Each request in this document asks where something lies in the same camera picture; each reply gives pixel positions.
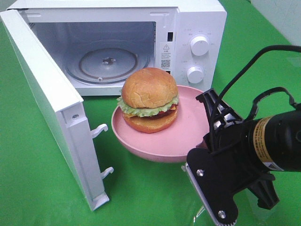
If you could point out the hamburger with lettuce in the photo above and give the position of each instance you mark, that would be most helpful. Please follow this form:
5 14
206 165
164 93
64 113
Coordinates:
149 100

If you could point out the pink round plate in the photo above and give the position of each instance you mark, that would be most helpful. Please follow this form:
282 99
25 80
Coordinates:
173 143

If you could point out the upper white microwave knob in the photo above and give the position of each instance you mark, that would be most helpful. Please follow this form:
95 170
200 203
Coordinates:
199 45

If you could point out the white microwave knob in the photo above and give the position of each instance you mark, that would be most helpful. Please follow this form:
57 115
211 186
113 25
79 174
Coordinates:
199 45
195 75

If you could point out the white microwave door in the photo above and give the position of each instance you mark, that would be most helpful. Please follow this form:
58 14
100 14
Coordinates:
62 108

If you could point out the lower white microwave knob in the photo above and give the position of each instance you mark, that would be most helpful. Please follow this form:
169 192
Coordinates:
195 75

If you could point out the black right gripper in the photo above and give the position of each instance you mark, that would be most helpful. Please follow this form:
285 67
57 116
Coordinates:
231 151

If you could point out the white microwave oven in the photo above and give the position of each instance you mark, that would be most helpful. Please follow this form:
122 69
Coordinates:
170 25

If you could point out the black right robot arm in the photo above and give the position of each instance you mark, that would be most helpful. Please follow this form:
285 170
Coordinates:
277 138

